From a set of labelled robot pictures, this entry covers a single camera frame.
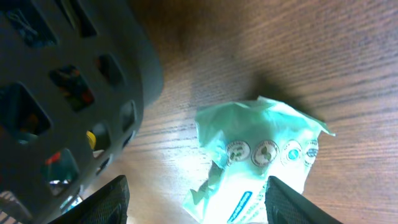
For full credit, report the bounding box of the green Nescafe coffee bag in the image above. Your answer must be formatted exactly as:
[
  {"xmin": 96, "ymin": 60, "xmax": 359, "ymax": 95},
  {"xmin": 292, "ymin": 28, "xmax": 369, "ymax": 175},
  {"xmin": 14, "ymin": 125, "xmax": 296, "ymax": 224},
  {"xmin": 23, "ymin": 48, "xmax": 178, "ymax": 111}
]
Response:
[{"xmin": 1, "ymin": 2, "xmax": 95, "ymax": 198}]

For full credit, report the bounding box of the grey plastic shopping basket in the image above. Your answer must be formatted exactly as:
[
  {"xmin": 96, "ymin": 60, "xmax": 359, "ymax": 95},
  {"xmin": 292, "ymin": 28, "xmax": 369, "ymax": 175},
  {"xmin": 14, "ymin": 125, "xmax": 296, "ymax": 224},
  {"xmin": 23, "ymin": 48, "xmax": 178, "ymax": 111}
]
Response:
[{"xmin": 1, "ymin": 0, "xmax": 164, "ymax": 223}]

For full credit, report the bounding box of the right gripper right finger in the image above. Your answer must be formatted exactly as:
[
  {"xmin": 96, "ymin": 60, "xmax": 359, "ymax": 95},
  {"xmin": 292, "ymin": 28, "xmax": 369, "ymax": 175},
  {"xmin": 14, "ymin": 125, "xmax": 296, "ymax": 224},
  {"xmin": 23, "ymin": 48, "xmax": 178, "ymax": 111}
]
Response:
[{"xmin": 264, "ymin": 176, "xmax": 341, "ymax": 224}]

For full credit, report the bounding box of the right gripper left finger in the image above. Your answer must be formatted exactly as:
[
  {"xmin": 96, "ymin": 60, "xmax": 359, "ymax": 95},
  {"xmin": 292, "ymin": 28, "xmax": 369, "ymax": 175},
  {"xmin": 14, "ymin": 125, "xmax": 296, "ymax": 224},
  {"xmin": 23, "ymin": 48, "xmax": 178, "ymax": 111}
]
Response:
[{"xmin": 50, "ymin": 175, "xmax": 130, "ymax": 224}]

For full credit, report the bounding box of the light green wipes packet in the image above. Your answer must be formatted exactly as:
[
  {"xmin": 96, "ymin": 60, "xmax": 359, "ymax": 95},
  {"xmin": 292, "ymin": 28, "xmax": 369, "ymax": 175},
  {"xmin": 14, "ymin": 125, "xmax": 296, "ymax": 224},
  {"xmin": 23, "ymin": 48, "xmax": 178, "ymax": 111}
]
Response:
[{"xmin": 182, "ymin": 96, "xmax": 330, "ymax": 223}]

